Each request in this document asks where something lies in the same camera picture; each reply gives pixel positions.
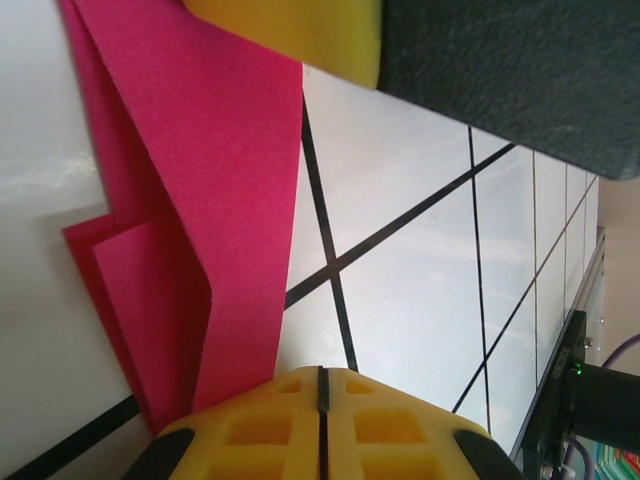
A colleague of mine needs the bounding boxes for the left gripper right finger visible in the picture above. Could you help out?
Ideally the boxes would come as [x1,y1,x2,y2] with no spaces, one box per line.
[320,366,522,480]

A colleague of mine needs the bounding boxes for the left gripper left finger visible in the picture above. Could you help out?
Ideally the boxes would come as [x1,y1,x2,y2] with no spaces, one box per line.
[122,366,322,480]

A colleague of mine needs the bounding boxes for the pink felt sheet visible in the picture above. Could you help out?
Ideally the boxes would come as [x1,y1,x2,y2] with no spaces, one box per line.
[54,0,305,436]

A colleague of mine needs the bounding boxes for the multicoloured stacked sheets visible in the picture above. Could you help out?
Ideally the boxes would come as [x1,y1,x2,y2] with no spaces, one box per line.
[592,443,640,480]

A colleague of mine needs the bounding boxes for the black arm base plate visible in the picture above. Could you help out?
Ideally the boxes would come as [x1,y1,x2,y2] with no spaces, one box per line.
[509,309,589,480]

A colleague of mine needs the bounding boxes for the aluminium table side rail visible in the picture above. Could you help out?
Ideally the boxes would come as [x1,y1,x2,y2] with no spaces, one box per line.
[509,223,609,459]

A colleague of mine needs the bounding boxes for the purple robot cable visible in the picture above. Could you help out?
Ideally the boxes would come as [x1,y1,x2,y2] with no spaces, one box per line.
[559,333,640,480]

